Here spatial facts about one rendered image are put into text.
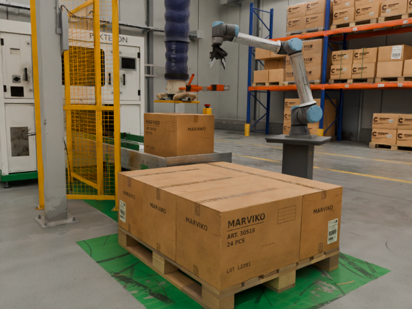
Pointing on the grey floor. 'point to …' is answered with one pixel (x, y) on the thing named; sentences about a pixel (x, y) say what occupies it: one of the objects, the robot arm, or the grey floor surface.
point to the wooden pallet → (170, 268)
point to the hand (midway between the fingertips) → (217, 69)
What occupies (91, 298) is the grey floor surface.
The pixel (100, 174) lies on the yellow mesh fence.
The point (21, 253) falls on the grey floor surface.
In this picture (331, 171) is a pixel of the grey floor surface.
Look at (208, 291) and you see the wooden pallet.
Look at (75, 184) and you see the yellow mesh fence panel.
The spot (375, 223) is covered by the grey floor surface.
